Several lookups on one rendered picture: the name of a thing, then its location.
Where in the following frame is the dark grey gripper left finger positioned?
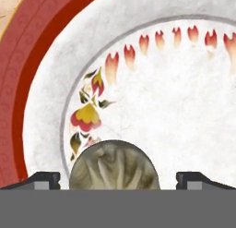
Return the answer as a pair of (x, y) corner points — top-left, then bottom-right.
(0, 172), (62, 191)

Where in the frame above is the pale olive dumpling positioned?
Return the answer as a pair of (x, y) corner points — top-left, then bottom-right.
(68, 139), (161, 191)

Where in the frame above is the white plate with red rim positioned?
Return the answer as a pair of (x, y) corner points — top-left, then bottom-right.
(0, 0), (236, 191)

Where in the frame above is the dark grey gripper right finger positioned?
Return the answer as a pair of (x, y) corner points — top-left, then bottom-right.
(175, 172), (236, 191)

